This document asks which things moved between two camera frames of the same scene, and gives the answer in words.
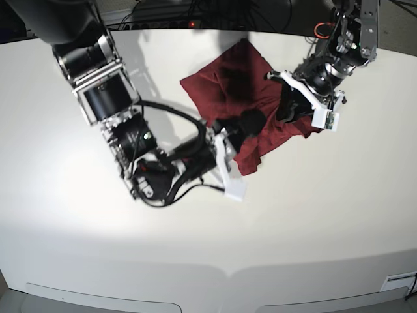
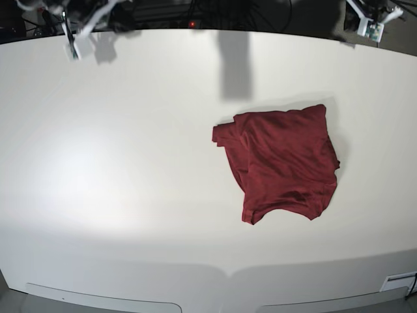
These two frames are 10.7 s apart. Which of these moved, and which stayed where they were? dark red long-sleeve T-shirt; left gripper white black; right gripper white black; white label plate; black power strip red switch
Moved: right gripper white black; dark red long-sleeve T-shirt; left gripper white black
Stayed: white label plate; black power strip red switch
